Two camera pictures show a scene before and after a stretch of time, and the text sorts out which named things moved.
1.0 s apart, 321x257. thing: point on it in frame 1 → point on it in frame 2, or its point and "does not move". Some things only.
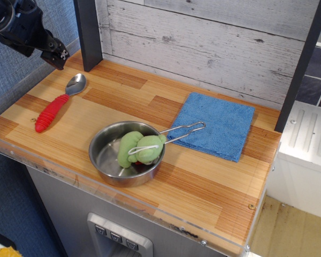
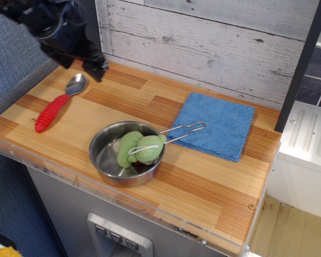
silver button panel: [108, 239] does not move
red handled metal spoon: [75, 84] does not move
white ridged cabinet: [301, 175] does not move
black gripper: [28, 32] → [67, 30]
